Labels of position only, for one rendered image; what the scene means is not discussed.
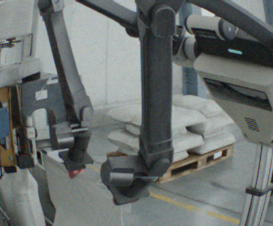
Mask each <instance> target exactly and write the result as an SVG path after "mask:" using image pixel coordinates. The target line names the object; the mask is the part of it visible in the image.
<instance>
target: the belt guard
mask: <svg viewBox="0 0 273 226"><path fill-rule="evenodd" d="M40 60H41V59H29V60H26V61H22V62H18V63H17V64H15V63H14V64H10V65H5V67H6V68H4V69H0V87H3V86H4V85H6V84H8V83H11V82H14V81H17V80H20V79H21V78H23V77H27V76H30V75H32V74H34V73H38V72H40ZM8 66H10V67H8Z"/></svg>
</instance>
